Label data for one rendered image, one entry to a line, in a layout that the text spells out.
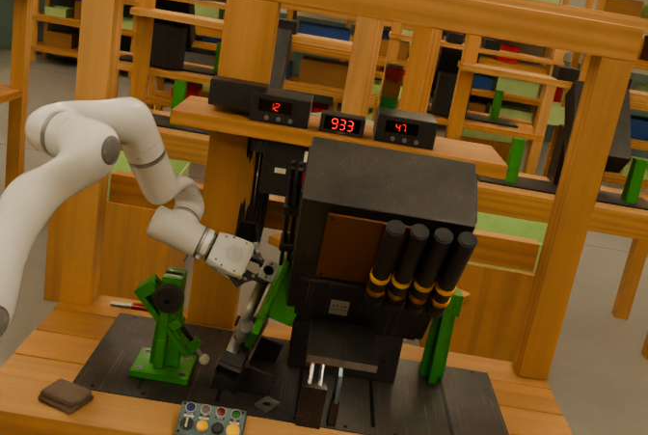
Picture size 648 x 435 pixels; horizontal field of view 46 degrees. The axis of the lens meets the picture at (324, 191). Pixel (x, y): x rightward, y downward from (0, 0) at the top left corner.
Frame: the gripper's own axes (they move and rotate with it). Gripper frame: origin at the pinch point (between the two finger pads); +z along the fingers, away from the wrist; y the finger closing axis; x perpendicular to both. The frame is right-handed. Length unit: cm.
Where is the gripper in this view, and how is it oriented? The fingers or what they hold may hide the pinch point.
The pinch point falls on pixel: (264, 272)
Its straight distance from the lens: 198.0
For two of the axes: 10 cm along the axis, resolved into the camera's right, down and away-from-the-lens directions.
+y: 3.3, -8.0, 5.0
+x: -3.2, 4.0, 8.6
